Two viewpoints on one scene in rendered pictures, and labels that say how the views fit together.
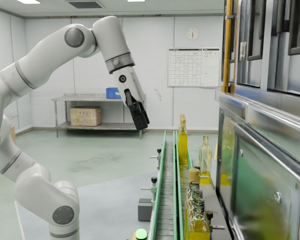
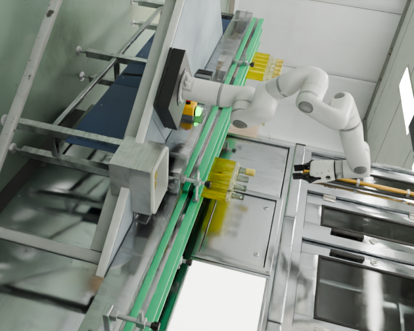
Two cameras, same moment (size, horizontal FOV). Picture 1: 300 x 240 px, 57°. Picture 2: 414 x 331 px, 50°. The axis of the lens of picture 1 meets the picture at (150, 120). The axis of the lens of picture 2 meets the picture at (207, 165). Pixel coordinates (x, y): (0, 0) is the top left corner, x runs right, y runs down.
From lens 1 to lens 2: 1.51 m
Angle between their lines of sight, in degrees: 45
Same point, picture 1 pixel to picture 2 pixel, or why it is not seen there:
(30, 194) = (261, 117)
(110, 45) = (350, 175)
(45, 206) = (249, 120)
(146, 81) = not seen: outside the picture
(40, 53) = (357, 152)
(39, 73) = (345, 140)
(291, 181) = (267, 267)
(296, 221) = (253, 270)
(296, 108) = (294, 264)
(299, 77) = (307, 262)
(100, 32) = not seen: hidden behind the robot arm
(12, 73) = (351, 125)
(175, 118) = not seen: outside the picture
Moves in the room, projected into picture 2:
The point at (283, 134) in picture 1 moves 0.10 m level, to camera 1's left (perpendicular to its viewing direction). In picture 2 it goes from (284, 259) to (288, 245)
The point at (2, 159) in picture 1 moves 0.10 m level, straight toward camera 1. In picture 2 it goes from (288, 92) to (282, 117)
